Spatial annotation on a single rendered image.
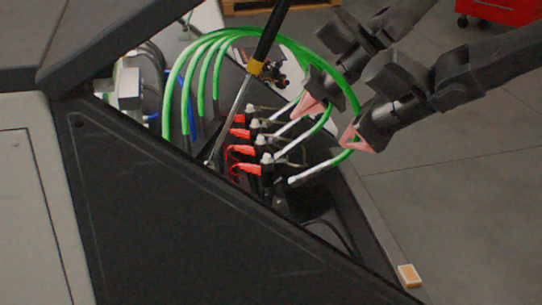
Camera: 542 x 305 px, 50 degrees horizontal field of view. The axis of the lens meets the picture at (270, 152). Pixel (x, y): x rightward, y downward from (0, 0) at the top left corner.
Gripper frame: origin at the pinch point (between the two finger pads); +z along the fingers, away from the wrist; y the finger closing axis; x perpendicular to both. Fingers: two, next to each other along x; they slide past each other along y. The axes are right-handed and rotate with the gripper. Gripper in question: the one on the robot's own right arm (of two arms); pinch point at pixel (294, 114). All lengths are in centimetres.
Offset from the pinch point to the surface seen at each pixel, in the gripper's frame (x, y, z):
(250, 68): 34.4, 20.2, -14.3
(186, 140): -1.3, 10.9, 21.5
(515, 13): -381, -184, -45
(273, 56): -93, -9, 26
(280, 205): -2.1, -14.8, 19.2
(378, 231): 2.1, -32.2, 5.8
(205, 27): -30.4, 21.6, 11.2
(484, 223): -128, -147, 26
